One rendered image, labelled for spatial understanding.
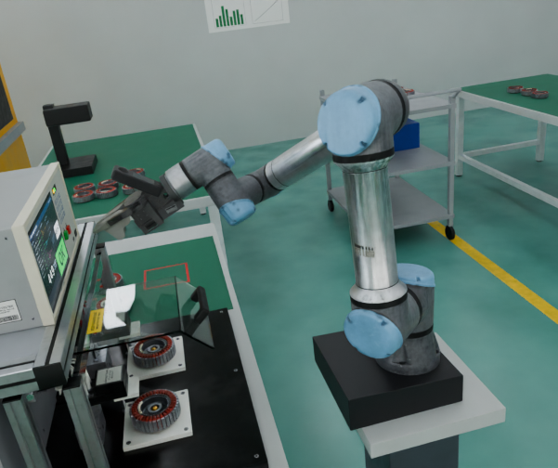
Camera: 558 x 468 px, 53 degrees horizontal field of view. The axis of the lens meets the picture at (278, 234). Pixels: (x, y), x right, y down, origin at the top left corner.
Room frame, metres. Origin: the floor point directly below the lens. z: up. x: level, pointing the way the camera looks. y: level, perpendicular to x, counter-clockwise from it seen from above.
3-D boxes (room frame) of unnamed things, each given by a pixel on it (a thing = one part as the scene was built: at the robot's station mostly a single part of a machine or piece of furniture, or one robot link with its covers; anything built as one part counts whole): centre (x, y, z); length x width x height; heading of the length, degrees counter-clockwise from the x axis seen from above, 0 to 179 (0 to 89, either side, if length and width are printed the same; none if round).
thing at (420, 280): (1.08, -0.27, 0.99); 0.13 x 0.12 x 0.14; 143
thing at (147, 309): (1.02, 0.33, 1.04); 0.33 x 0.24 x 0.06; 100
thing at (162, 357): (1.26, 0.37, 0.80); 0.11 x 0.11 x 0.04
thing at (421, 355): (1.08, -0.27, 0.87); 0.15 x 0.15 x 0.10
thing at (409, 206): (3.69, -0.79, 0.51); 1.01 x 0.60 x 1.01; 10
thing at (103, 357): (1.23, 0.51, 0.80); 0.08 x 0.05 x 0.06; 10
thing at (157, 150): (3.44, 0.94, 0.37); 1.85 x 1.10 x 0.75; 10
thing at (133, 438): (1.02, 0.33, 0.78); 0.15 x 0.15 x 0.01; 10
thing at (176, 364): (1.26, 0.37, 0.78); 0.15 x 0.15 x 0.01; 10
